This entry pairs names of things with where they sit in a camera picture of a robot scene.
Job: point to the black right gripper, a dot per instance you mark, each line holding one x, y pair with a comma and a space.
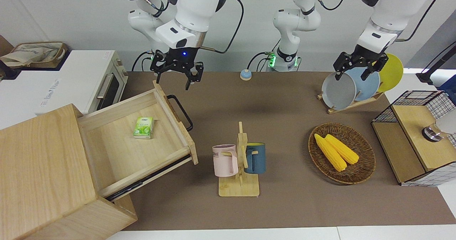
180, 60

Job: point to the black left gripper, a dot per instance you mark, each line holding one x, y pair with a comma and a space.
368, 56

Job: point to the light wooden drawer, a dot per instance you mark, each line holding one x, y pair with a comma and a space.
117, 151

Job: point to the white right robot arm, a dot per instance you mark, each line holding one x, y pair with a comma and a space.
196, 4

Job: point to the light wooden drawer cabinet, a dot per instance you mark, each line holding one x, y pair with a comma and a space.
35, 161

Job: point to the light blue plate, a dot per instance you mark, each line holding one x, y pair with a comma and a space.
368, 90

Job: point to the grey plate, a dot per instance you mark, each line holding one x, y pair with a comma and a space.
338, 90

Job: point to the yellow plate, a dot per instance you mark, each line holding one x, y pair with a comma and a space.
393, 72

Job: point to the wooden plate rack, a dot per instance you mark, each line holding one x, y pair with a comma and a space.
356, 104

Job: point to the green tissue pack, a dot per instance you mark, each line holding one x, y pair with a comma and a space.
143, 127

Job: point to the blue bell on wooden base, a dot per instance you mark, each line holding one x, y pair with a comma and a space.
245, 76

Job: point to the brown table mat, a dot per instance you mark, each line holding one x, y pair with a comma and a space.
285, 101

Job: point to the yellow corn cob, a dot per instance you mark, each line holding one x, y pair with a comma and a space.
331, 154
343, 151

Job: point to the blue plastic object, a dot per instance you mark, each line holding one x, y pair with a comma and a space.
450, 90

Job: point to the silver round object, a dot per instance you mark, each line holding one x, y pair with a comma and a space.
447, 122

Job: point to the pink mug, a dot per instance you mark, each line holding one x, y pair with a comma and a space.
224, 161

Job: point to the brown wicker basket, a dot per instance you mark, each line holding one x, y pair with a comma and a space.
356, 172

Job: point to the beige cloth bag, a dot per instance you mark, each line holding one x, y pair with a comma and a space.
60, 56
28, 56

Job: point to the dark blue mug yellow inside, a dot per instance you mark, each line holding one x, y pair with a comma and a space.
256, 158

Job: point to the white toaster oven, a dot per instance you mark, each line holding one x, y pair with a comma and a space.
53, 83

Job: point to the wooden mug tree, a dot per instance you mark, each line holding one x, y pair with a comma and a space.
238, 188

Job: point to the black camera stand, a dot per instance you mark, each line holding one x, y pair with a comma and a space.
427, 76

